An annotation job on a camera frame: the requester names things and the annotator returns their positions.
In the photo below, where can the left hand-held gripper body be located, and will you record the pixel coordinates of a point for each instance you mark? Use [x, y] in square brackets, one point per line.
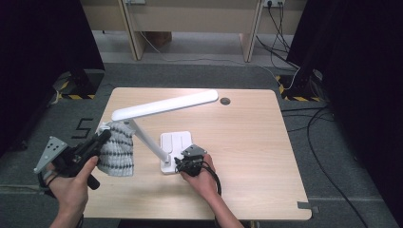
[52, 152]

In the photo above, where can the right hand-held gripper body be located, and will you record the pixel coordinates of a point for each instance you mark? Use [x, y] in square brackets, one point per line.
[193, 155]

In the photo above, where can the white striped cloth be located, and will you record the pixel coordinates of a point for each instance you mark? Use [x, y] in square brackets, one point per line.
[117, 152]

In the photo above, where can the white desk lamp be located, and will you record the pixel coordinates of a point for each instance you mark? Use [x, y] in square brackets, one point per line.
[164, 106]

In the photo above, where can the person's right hand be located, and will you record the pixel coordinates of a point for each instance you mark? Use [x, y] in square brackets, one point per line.
[202, 183]

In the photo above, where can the person's left hand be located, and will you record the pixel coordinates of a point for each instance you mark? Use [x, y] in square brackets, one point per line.
[72, 190]

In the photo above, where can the stand base with hazard tape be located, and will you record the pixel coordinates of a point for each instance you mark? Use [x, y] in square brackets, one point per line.
[82, 84]
[297, 87]

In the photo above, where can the black curtain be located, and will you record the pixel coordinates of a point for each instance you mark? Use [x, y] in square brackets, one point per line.
[358, 79]
[38, 63]

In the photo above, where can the brown cardboard box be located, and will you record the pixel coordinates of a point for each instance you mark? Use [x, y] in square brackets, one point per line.
[160, 38]

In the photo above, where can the grey tape piece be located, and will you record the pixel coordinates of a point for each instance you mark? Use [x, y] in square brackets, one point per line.
[306, 205]

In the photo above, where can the beige wooden desk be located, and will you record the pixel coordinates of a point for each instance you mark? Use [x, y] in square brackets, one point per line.
[193, 15]

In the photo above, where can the white wall socket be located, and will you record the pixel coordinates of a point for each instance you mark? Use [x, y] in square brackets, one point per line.
[274, 2]

